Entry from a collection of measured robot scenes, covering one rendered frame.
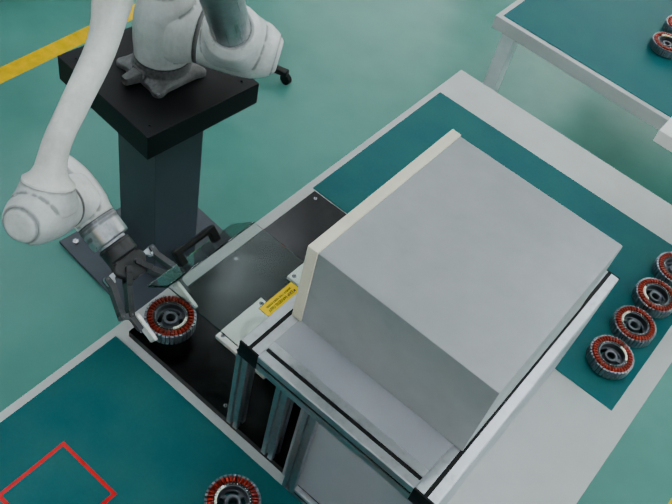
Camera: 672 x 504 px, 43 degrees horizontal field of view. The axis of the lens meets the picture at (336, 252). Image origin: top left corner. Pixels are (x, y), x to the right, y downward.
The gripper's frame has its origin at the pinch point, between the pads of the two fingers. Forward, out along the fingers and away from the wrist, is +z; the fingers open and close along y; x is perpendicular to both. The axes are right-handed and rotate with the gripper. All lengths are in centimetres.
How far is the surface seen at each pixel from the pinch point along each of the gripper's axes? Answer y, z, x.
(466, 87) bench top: -130, 2, -10
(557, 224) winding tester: -41, 25, 70
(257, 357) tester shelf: 7.9, 11.8, 39.0
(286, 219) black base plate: -44.8, -0.4, -8.2
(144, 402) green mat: 14.9, 11.1, -3.0
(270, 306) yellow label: -4.6, 7.7, 31.2
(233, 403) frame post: 6.4, 20.4, 14.5
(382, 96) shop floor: -186, -9, -104
